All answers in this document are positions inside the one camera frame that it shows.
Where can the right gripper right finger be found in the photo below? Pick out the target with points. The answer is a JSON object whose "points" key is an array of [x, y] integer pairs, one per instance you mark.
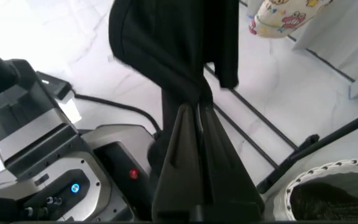
{"points": [[228, 174]]}

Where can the white laundry basket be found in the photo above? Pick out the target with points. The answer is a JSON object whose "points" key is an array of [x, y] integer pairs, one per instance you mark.
{"points": [[337, 174]]}

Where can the black t-shirt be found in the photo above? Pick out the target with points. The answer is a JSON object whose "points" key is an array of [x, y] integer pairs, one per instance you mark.
{"points": [[172, 40]]}

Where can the black clothes rack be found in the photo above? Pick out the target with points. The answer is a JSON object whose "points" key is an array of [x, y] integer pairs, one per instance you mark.
{"points": [[322, 141]]}

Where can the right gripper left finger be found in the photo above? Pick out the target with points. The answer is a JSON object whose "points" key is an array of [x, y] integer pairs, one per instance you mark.
{"points": [[179, 174]]}

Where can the white curtain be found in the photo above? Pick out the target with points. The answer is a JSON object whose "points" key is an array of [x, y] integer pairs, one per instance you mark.
{"points": [[353, 40]]}

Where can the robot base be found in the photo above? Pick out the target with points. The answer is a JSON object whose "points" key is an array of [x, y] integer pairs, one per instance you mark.
{"points": [[42, 140]]}

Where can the cream printed garment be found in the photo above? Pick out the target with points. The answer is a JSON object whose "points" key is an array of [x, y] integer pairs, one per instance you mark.
{"points": [[284, 18]]}

